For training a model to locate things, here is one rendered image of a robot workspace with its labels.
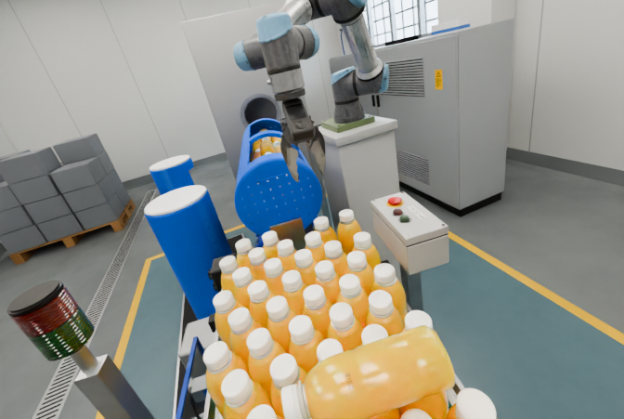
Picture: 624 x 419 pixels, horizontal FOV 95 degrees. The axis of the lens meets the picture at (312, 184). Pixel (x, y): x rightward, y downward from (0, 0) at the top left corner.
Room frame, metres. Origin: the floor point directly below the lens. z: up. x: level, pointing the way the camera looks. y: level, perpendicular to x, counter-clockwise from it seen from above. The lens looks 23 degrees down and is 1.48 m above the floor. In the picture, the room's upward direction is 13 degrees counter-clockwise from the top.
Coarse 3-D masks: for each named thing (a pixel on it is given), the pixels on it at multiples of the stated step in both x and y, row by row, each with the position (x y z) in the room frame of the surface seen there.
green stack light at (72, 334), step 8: (80, 312) 0.37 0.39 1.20; (72, 320) 0.35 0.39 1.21; (80, 320) 0.36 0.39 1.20; (88, 320) 0.37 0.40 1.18; (64, 328) 0.34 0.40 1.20; (72, 328) 0.34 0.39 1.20; (80, 328) 0.35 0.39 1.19; (88, 328) 0.36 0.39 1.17; (40, 336) 0.32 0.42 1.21; (48, 336) 0.32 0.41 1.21; (56, 336) 0.33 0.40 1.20; (64, 336) 0.33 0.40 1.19; (72, 336) 0.34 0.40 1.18; (80, 336) 0.34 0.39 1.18; (88, 336) 0.35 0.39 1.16; (40, 344) 0.32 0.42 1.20; (48, 344) 0.32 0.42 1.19; (56, 344) 0.32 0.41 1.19; (64, 344) 0.33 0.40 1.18; (72, 344) 0.33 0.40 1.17; (80, 344) 0.34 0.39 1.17; (48, 352) 0.32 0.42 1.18; (56, 352) 0.32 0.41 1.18; (64, 352) 0.32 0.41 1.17; (72, 352) 0.33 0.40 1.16
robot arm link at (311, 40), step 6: (300, 30) 0.72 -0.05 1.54; (306, 30) 0.75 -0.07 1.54; (312, 30) 0.78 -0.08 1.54; (306, 36) 0.73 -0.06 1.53; (312, 36) 0.76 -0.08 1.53; (318, 36) 0.80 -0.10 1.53; (306, 42) 0.72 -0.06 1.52; (312, 42) 0.75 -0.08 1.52; (318, 42) 0.79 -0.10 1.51; (306, 48) 0.73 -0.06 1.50; (312, 48) 0.76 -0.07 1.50; (306, 54) 0.74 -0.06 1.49; (312, 54) 0.77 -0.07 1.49
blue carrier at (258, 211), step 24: (264, 120) 1.65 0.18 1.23; (240, 168) 0.95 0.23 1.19; (264, 168) 0.84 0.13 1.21; (240, 192) 0.83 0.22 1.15; (264, 192) 0.84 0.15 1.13; (288, 192) 0.84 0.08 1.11; (312, 192) 0.85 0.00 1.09; (240, 216) 0.83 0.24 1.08; (264, 216) 0.83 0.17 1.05; (288, 216) 0.84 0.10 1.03; (312, 216) 0.85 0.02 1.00
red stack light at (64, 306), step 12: (60, 300) 0.35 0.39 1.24; (72, 300) 0.37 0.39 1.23; (36, 312) 0.33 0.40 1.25; (48, 312) 0.33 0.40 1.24; (60, 312) 0.34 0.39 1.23; (72, 312) 0.35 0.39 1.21; (24, 324) 0.32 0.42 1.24; (36, 324) 0.32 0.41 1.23; (48, 324) 0.33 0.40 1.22; (60, 324) 0.33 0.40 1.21; (36, 336) 0.32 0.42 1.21
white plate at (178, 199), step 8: (168, 192) 1.35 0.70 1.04; (176, 192) 1.32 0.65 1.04; (184, 192) 1.30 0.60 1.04; (192, 192) 1.27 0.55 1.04; (200, 192) 1.25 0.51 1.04; (160, 200) 1.27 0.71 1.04; (168, 200) 1.24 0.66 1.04; (176, 200) 1.22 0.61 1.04; (184, 200) 1.20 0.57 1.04; (192, 200) 1.17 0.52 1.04; (152, 208) 1.18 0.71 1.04; (160, 208) 1.16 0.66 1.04; (168, 208) 1.14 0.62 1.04; (176, 208) 1.12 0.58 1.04
